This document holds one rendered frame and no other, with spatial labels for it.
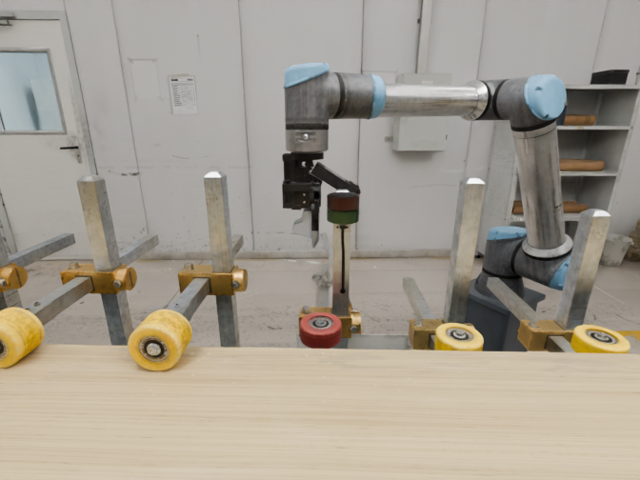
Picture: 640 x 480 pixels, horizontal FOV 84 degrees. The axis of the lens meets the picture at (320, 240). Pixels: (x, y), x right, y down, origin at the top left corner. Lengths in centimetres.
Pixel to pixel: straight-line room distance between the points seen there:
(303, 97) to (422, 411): 57
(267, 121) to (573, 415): 303
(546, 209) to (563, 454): 89
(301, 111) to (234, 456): 57
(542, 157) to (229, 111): 264
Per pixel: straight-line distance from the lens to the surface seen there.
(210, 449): 50
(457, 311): 82
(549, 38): 390
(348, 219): 64
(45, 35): 397
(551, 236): 138
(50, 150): 402
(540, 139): 121
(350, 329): 79
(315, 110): 73
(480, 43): 363
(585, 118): 382
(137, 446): 53
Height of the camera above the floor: 127
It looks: 18 degrees down
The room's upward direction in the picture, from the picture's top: straight up
